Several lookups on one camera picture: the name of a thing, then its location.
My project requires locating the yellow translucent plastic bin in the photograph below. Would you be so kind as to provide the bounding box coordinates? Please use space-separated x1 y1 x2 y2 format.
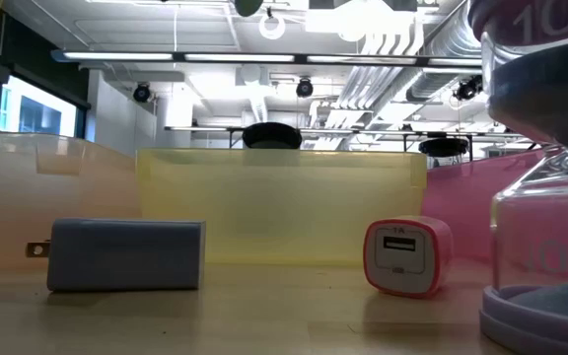
134 147 428 267

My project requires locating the black track spotlight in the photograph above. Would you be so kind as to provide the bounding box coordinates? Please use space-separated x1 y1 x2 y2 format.
296 77 315 99
454 73 483 103
132 82 153 104

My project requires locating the long black-framed table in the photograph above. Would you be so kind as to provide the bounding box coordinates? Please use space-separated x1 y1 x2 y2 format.
164 125 517 149

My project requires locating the pink cube USB charger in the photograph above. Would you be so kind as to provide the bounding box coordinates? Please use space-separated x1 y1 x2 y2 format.
362 215 455 300

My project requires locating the pink-red translucent plastic bin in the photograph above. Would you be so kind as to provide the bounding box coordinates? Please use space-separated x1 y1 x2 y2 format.
420 149 546 262

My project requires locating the large bright window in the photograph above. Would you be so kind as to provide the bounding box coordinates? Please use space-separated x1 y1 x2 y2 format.
0 73 79 139

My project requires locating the orange translucent plastic bin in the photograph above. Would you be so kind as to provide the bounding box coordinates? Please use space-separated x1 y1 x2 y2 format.
0 130 142 270

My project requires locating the lavender hourglass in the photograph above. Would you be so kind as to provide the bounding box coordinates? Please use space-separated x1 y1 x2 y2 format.
466 0 568 355

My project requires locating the white ring lamp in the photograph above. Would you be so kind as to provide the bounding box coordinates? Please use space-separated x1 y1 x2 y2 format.
257 7 287 41

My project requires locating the lavender flat wall charger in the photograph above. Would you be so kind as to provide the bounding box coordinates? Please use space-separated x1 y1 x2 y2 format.
25 218 207 293

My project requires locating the silver ventilation duct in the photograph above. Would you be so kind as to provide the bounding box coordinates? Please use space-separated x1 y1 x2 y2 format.
401 0 485 103

